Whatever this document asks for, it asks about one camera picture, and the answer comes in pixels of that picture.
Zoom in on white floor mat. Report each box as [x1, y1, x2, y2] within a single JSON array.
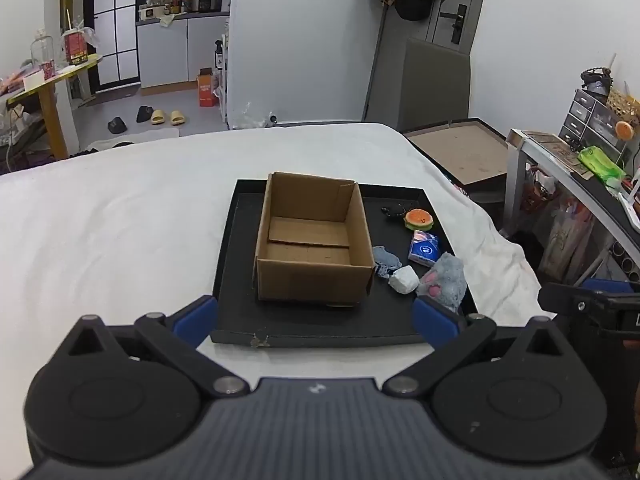
[[87, 127, 181, 151]]

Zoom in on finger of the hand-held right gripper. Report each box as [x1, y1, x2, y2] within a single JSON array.
[[538, 282, 607, 320], [581, 278, 640, 294]]

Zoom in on woven basket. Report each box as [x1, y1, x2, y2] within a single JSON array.
[[607, 87, 640, 121]]

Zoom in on dark doormat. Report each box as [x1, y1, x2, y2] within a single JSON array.
[[82, 87, 141, 106]]

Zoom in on orange green toy slice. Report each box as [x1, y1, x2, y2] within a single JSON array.
[[404, 208, 435, 232]]

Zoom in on grey drawer organiser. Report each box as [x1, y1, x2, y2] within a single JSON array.
[[559, 88, 633, 153]]

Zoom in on blue tissue packet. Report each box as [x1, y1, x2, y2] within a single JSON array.
[[408, 230, 441, 267]]

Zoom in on glass jar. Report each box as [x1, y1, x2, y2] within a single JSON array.
[[31, 30, 56, 68]]

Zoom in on black round object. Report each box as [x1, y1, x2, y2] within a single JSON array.
[[581, 66, 615, 96]]

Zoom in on red carton box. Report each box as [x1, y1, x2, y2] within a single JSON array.
[[62, 30, 90, 66]]

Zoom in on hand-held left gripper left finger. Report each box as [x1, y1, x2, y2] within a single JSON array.
[[62, 295, 251, 401]]

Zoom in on white object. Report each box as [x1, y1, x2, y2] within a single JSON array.
[[389, 266, 420, 295]]

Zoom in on orange cardboard box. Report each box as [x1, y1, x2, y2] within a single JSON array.
[[196, 67, 216, 107]]

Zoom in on clear plastic bag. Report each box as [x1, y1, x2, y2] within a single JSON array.
[[235, 102, 271, 131]]

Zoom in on brown board with black frame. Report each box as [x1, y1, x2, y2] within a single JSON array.
[[402, 117, 511, 196]]

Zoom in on grey upholstered panel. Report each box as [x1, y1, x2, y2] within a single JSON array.
[[370, 37, 472, 133]]

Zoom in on black-framed sliding door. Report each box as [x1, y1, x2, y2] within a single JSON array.
[[82, 0, 146, 93]]

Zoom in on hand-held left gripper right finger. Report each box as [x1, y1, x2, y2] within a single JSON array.
[[382, 295, 576, 401]]

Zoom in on blue-grey small cloth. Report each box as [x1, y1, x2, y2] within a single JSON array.
[[372, 245, 402, 279]]

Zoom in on yellow wooden table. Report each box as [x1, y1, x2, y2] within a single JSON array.
[[6, 52, 103, 161]]

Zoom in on black tray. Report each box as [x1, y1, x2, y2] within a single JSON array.
[[210, 178, 478, 348]]

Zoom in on black door lock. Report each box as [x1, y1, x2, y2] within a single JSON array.
[[451, 4, 468, 43]]

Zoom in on brown cardboard box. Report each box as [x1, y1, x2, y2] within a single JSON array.
[[254, 171, 376, 309]]

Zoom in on black-topped side desk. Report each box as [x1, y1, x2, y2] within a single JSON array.
[[504, 129, 640, 246]]

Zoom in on white kitchen cabinet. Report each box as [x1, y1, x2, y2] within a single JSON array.
[[136, 12, 231, 97]]

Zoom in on green packet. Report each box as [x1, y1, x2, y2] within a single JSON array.
[[578, 146, 626, 183]]

